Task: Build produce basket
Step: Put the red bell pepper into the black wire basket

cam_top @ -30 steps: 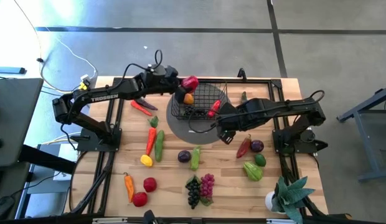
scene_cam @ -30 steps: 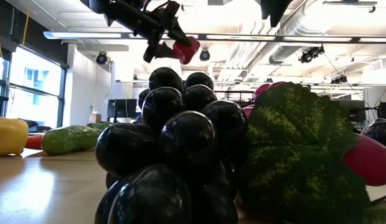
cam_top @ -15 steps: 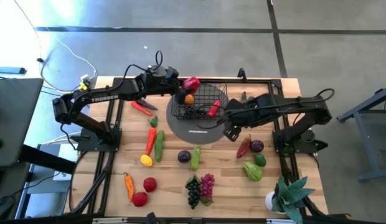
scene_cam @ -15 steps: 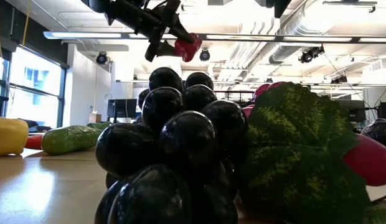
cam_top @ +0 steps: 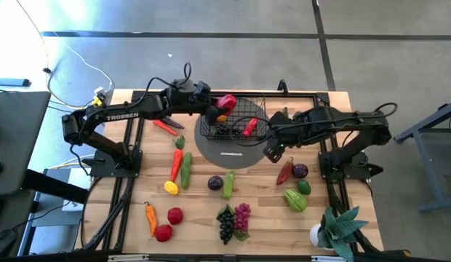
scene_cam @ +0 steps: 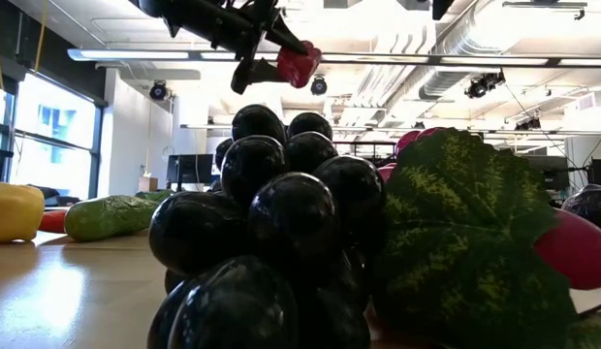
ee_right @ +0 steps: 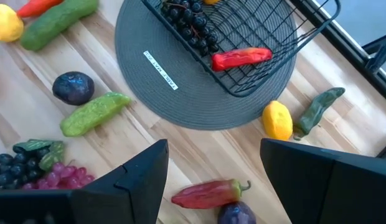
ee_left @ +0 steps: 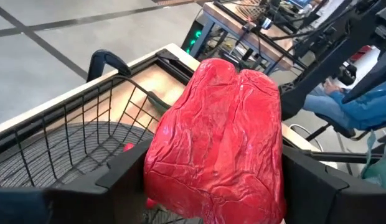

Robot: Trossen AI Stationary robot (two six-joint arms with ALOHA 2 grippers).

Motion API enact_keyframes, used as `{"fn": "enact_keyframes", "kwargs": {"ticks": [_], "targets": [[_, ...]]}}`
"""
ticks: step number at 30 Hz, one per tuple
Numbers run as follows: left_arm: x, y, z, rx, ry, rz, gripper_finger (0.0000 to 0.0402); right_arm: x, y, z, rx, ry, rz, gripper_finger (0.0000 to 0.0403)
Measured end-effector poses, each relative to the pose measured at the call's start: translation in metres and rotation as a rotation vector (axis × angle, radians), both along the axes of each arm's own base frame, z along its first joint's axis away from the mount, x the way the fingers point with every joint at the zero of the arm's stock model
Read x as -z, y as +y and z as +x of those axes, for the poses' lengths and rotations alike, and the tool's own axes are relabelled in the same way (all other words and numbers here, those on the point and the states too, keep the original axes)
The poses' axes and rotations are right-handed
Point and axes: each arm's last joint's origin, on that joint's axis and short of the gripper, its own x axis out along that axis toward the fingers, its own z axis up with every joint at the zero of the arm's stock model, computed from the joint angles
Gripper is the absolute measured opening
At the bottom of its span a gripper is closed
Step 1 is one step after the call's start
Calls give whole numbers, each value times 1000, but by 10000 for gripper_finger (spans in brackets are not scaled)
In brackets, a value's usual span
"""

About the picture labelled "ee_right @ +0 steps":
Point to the red green chili pepper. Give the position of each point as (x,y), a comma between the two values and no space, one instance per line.
(208,194)

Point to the light green cucumber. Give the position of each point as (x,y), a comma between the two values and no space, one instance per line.
(95,113)

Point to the dark green cucumber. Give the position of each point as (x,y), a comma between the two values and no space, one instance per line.
(56,21)

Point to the dark purple onion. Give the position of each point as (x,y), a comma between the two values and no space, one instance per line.
(236,215)

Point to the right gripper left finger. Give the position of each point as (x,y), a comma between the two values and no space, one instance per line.
(118,199)

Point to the orange yellow lemon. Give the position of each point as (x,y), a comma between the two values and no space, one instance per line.
(277,120)

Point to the dark purple plum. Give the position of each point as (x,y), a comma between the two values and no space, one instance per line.
(73,88)

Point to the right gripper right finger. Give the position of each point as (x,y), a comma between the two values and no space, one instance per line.
(330,189)

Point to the round grey woven mat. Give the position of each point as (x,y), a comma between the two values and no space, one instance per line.
(196,102)

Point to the black grape bunch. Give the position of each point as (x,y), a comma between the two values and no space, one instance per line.
(193,25)
(15,168)

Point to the pink grape bunch with leaf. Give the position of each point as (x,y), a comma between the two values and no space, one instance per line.
(65,179)

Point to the orange carrot with green top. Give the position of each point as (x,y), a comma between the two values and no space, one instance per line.
(37,7)

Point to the dark green chili pepper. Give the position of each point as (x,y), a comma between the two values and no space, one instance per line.
(317,109)

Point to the long red pepper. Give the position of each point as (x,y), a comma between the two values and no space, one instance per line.
(239,58)

